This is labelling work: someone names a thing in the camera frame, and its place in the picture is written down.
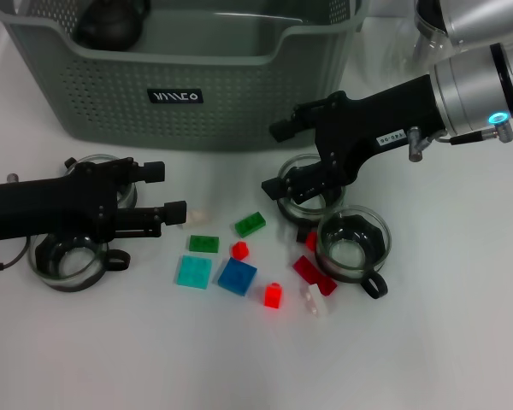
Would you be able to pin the tall bright red toy brick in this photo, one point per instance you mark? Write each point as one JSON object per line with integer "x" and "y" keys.
{"x": 273, "y": 296}

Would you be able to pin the cyan square toy brick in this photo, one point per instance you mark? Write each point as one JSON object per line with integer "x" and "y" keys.
{"x": 193, "y": 272}

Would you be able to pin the grey perforated storage bin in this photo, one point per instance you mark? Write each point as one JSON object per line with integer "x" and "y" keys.
{"x": 111, "y": 107}

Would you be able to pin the glass teacup with black sleeve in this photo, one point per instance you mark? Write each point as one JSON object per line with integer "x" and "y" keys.
{"x": 127, "y": 197}
{"x": 350, "y": 253}
{"x": 308, "y": 212}
{"x": 74, "y": 268}

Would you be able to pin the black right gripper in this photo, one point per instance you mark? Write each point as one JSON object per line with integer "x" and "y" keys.
{"x": 376, "y": 124}

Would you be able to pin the blue square toy brick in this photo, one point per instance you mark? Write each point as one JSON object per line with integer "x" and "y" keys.
{"x": 237, "y": 276}

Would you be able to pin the small red toy brick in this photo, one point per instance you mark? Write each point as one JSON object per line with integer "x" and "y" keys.
{"x": 311, "y": 241}
{"x": 239, "y": 250}

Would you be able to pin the clear glass flask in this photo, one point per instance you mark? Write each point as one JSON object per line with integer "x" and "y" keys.
{"x": 427, "y": 40}

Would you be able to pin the green toy brick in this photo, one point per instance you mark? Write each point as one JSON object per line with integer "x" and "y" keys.
{"x": 204, "y": 244}
{"x": 250, "y": 224}

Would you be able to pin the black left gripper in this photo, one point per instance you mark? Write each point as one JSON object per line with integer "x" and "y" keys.
{"x": 47, "y": 205}

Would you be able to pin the dark clay teapot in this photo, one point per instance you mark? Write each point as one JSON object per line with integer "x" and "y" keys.
{"x": 107, "y": 25}

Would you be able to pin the long dark red toy brick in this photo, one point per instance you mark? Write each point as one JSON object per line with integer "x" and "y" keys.
{"x": 308, "y": 270}

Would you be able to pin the white toy brick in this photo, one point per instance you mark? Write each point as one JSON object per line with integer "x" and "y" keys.
{"x": 317, "y": 303}
{"x": 198, "y": 217}

